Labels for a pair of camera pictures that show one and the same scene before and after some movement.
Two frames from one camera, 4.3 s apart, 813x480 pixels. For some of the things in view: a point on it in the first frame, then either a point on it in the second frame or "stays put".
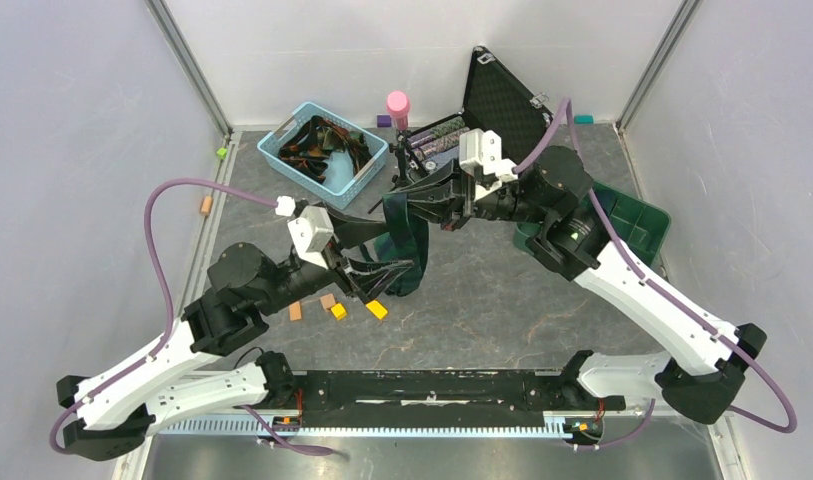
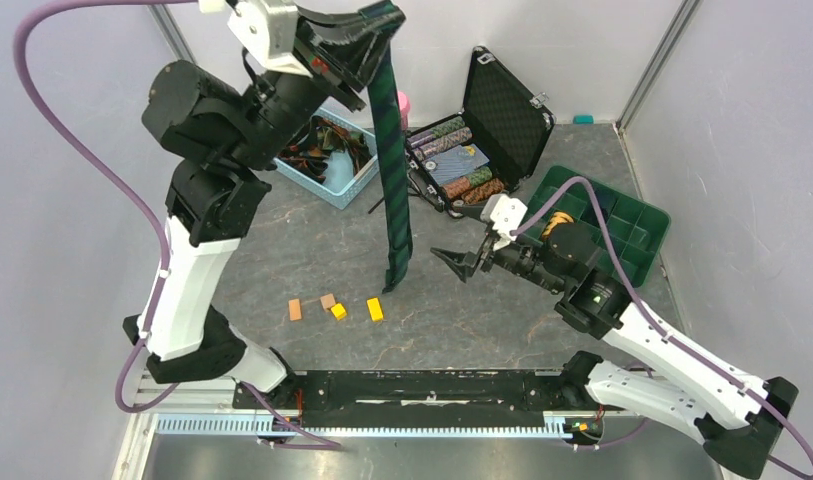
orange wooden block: (295, 311) stays put
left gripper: (359, 277) to (347, 50)
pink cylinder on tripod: (398, 103) stays put
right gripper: (441, 181) to (461, 263)
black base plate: (567, 397) stays put
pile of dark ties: (309, 146) stays put
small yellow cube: (339, 311) stays put
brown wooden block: (328, 301) stays put
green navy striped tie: (405, 238) to (375, 64)
